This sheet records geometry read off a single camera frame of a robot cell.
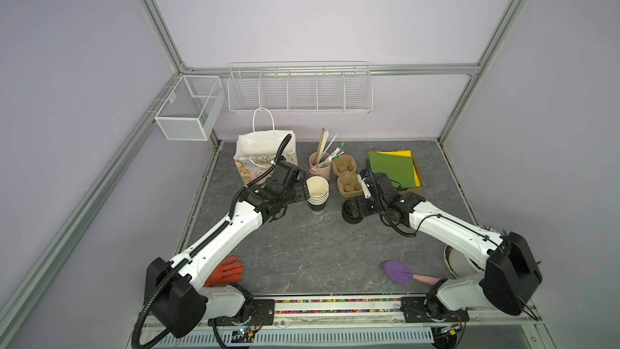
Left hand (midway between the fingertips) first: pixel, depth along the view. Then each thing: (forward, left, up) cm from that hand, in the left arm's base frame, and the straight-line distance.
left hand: (299, 191), depth 79 cm
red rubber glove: (-18, +26, -19) cm, 37 cm away
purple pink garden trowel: (-23, -33, -20) cm, 45 cm away
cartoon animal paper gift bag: (+20, +17, -1) cm, 26 cm away
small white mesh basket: (+45, +46, +1) cm, 64 cm away
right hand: (-1, -22, -8) cm, 23 cm away
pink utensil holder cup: (+17, -6, -11) cm, 21 cm away
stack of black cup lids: (-7, -17, -3) cm, 18 cm away
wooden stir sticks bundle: (+25, -10, -5) cm, 28 cm away
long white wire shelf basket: (+45, -10, +9) cm, 47 cm away
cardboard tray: (+8, -48, -17) cm, 52 cm away
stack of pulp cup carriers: (+13, -20, -16) cm, 29 cm away
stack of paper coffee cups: (+6, -7, -8) cm, 12 cm away
